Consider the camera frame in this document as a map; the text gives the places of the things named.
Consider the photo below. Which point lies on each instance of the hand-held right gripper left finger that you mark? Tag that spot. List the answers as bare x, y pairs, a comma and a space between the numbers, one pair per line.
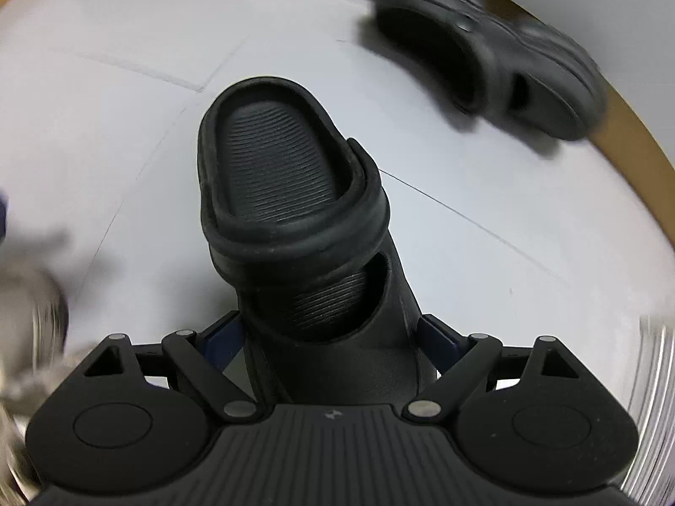
219, 342

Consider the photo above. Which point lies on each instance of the white patterned sneaker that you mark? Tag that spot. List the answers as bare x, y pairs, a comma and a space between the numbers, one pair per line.
31, 300

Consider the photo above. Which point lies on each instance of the black rubber clog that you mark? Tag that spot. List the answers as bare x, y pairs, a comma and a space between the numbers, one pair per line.
285, 168
548, 74

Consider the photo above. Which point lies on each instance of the white shoe rack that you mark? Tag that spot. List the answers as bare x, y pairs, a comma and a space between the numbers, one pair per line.
654, 379

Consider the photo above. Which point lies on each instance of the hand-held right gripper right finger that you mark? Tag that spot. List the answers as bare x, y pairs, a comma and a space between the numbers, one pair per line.
440, 342

